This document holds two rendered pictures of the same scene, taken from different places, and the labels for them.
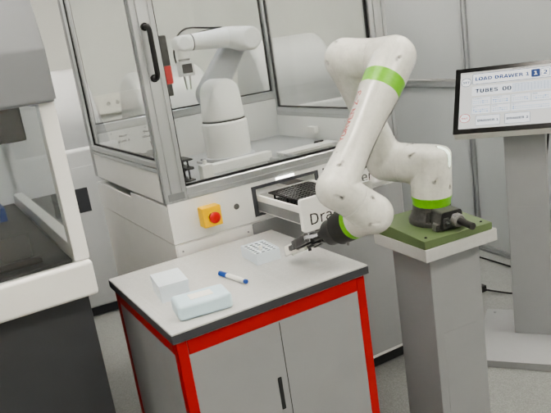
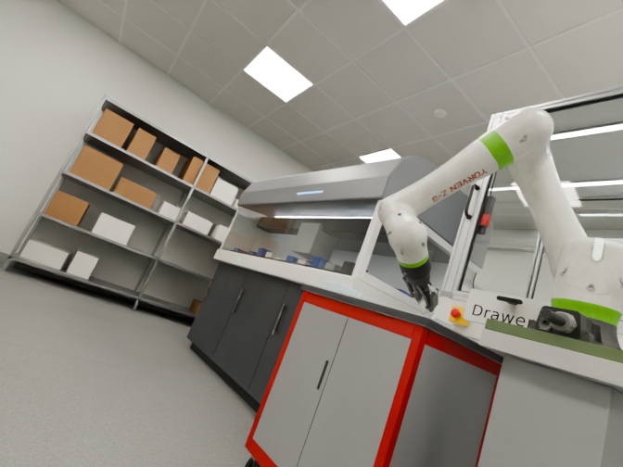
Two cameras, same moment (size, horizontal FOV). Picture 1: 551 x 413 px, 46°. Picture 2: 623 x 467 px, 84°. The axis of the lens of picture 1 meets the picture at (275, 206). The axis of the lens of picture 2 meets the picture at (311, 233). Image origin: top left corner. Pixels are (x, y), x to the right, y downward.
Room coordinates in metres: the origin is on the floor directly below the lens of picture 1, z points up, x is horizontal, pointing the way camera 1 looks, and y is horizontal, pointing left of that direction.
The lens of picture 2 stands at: (1.28, -1.17, 0.64)
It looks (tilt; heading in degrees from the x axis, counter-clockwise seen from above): 13 degrees up; 83
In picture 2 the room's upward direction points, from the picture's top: 21 degrees clockwise
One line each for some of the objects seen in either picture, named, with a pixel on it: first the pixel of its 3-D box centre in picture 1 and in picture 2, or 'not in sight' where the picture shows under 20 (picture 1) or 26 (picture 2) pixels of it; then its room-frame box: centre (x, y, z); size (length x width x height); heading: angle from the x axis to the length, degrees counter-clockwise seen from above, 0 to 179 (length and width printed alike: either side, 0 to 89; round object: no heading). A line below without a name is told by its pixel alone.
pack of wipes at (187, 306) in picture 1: (201, 301); (337, 289); (1.65, 0.24, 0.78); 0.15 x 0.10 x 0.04; 109
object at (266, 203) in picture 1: (304, 199); not in sight; (2.27, -0.11, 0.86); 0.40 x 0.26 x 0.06; 28
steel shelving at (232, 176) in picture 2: not in sight; (213, 247); (0.74, 3.50, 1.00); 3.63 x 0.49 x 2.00; 23
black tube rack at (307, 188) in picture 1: (305, 198); not in sight; (2.27, -0.11, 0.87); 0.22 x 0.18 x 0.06; 28
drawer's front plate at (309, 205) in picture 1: (337, 206); (512, 313); (2.09, -0.20, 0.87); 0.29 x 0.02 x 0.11; 118
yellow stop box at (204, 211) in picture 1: (210, 215); (459, 315); (2.20, 0.23, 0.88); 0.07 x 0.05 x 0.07; 118
